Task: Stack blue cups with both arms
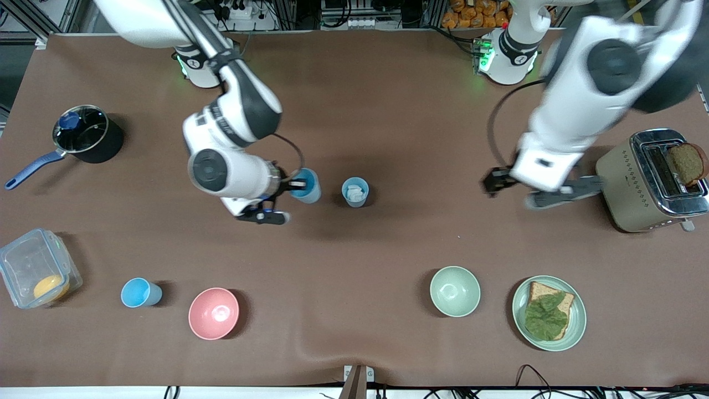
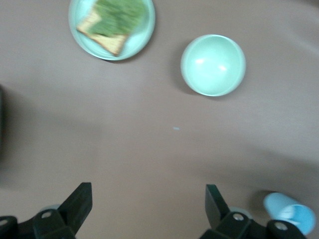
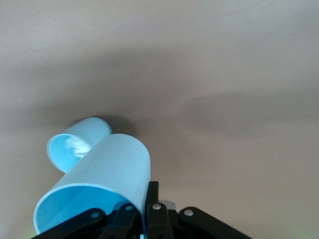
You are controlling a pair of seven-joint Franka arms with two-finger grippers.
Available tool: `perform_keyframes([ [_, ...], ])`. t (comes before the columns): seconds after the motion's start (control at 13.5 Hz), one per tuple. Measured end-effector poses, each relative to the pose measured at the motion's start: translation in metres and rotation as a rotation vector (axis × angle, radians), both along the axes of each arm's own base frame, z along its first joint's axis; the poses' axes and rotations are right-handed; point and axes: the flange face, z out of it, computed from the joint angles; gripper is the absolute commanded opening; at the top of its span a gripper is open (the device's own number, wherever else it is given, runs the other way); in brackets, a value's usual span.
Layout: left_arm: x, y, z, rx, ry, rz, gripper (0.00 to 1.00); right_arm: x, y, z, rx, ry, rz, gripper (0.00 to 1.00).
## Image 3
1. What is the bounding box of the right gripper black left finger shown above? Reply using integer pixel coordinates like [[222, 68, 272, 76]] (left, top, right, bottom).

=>
[[31, 202, 143, 239]]

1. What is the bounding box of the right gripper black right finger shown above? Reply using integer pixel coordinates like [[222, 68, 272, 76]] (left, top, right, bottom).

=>
[[145, 181, 252, 239]]

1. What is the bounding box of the plain blue plastic cup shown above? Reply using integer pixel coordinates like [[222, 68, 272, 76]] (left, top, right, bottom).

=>
[[33, 133, 152, 236]]

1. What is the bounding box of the blue cup holding paper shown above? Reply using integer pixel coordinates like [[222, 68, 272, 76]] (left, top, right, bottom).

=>
[[46, 117, 113, 174]]

